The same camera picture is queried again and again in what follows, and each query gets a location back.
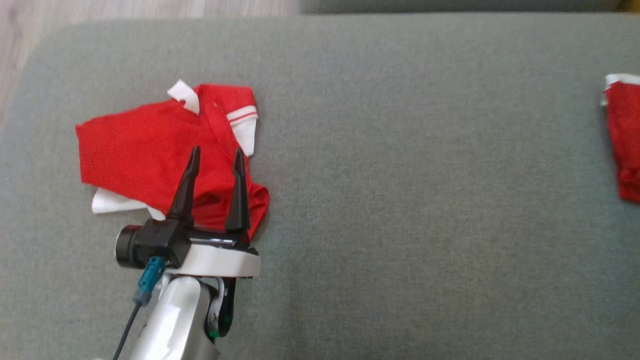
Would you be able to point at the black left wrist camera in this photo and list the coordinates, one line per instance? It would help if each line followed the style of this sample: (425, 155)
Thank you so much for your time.
(155, 242)

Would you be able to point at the grey sofa seat cushion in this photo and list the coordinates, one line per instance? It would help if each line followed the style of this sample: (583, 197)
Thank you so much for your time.
(450, 5)

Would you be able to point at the red shirt striped white cuffs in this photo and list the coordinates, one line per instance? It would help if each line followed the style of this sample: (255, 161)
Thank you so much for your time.
(135, 155)

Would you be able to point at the red shorts white trim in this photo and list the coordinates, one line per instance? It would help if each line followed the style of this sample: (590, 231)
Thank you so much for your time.
(627, 150)

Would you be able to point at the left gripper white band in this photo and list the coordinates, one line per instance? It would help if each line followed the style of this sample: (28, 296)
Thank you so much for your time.
(220, 262)

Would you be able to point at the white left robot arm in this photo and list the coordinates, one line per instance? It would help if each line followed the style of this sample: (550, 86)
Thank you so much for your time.
(175, 320)

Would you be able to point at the large grey sofa ottoman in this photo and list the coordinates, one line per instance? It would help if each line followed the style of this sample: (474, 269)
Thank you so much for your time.
(400, 150)

